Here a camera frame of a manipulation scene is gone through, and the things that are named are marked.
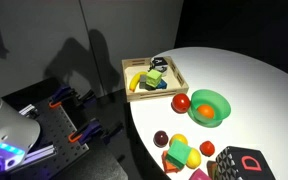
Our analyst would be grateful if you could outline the orange plush ball toy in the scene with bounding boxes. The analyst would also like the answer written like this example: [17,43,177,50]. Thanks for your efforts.
[197,104,215,119]

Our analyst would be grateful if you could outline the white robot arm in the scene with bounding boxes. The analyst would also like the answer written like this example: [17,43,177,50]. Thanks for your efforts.
[0,98,41,172]

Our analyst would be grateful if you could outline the dark grey block in tray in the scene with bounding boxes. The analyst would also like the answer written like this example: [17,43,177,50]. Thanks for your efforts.
[139,75,155,91]

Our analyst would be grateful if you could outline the yellow banana toy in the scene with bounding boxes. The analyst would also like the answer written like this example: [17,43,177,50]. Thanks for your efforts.
[129,71,146,92]

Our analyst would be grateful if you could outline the blue block in tray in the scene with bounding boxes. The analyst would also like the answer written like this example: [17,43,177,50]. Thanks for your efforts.
[156,79,167,89]

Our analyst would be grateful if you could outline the wooden tray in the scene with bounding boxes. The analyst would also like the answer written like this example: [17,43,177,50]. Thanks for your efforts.
[122,56,189,102]

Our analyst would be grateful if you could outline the red apple toy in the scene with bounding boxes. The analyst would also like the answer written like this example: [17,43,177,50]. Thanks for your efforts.
[171,93,190,113]

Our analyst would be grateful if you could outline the dark maroon plum toy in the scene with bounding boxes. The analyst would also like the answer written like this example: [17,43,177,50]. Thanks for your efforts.
[153,131,169,148]

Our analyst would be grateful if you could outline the yellow lemon toy rear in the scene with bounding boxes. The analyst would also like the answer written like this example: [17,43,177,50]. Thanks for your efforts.
[169,134,188,146]

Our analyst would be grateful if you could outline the yellow lemon toy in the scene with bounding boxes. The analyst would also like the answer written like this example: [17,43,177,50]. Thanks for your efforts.
[169,134,188,146]
[186,148,201,169]

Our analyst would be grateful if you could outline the green plastic bowl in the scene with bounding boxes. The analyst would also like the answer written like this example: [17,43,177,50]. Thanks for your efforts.
[187,89,231,128]

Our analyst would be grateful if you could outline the yellow lemon toy front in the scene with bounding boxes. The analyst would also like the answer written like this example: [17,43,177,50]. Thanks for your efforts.
[186,148,201,169]

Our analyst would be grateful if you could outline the light green cube block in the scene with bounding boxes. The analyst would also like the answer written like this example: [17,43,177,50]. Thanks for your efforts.
[146,69,162,87]

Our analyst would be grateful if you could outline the black white letter cube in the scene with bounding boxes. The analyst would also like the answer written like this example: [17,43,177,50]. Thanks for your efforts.
[150,57,168,73]

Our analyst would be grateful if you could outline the green cube block front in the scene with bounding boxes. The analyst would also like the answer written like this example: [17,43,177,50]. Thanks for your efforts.
[165,140,191,169]

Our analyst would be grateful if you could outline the purple orange clamp front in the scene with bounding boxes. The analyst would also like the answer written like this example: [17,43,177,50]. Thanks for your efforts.
[68,119,102,144]

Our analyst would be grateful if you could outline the orange block front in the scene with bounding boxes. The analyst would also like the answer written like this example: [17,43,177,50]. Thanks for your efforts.
[162,150,183,173]

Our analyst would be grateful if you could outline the black perforated mounting board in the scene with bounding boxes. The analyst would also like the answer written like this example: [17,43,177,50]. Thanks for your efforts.
[9,100,89,180]

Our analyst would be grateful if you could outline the pink block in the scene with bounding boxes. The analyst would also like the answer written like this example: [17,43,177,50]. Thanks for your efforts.
[189,168,212,180]

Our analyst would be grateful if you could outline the large black fabric letter cube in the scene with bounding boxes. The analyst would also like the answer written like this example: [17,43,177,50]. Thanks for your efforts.
[216,146,276,180]

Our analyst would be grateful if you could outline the silver aluminium rail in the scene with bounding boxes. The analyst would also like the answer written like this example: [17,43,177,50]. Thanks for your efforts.
[21,145,56,166]

